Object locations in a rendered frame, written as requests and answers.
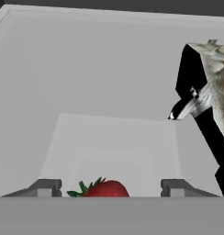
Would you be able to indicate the white fridge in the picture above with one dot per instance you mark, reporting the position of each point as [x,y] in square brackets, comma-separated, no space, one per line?
[86,76]

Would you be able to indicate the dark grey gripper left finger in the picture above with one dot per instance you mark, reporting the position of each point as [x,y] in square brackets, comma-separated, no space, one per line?
[45,185]

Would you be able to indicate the red strawberry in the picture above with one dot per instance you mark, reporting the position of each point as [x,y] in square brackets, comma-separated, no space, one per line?
[106,188]

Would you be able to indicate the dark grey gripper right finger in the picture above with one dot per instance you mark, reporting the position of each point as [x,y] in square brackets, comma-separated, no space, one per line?
[175,185]

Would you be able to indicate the black and grey carton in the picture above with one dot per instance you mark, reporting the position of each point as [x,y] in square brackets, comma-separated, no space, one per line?
[208,101]

